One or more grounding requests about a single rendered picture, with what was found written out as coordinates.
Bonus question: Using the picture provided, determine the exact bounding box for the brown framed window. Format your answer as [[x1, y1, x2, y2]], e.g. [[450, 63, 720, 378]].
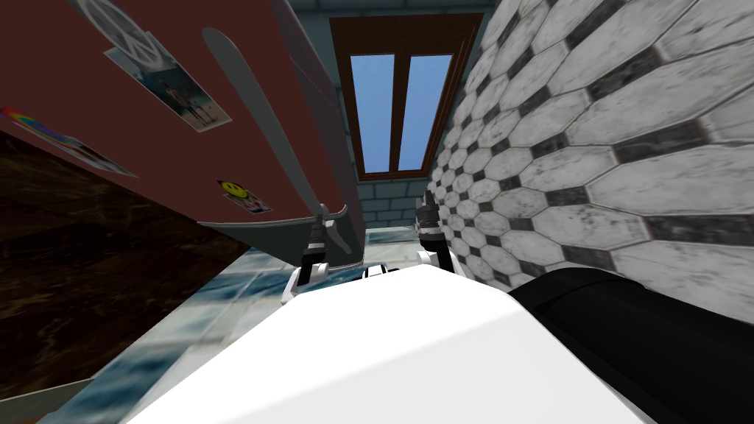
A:
[[328, 13, 485, 183]]

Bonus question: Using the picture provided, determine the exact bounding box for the yellow smiley fridge magnet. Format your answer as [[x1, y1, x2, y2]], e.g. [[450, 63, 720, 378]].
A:
[[216, 180, 274, 216]]

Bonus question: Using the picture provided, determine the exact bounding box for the long grey refrigerator door handle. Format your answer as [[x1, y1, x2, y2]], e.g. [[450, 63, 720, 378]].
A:
[[202, 26, 354, 256]]

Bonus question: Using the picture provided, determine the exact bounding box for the photo fridge magnet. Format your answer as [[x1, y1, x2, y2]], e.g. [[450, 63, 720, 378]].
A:
[[103, 32, 233, 133]]

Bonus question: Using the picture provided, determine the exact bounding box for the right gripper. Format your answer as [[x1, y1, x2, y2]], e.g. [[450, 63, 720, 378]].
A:
[[415, 191, 443, 236]]

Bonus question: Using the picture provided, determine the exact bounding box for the grey curved freezer drawer handle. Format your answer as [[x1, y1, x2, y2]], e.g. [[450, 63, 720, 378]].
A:
[[197, 204, 350, 230]]

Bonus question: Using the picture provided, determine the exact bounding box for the dark freezer drawer front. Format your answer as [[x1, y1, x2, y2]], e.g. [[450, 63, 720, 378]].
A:
[[202, 213, 367, 273]]

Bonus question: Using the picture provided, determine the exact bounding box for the dark red refrigerator door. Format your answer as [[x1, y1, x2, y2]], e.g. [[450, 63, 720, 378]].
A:
[[0, 0, 350, 226]]

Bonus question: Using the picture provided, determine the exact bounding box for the dark red refrigerator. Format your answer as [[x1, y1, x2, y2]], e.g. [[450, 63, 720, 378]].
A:
[[0, 0, 367, 273]]

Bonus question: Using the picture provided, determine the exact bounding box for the white peace sign sticker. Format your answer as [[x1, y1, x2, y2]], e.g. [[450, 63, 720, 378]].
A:
[[69, 0, 160, 73]]

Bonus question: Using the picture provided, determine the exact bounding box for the dark brown wooden cabinet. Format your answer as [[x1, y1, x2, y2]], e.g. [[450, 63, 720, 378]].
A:
[[0, 129, 256, 403]]

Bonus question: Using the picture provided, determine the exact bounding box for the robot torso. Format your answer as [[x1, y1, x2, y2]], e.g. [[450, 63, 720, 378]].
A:
[[126, 263, 649, 424]]

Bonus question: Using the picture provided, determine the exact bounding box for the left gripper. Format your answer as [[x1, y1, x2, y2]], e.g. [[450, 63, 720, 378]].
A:
[[309, 204, 331, 245]]

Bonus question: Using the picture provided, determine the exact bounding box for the rainbow picture fridge magnet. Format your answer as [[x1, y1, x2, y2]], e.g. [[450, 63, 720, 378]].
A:
[[0, 106, 139, 178]]

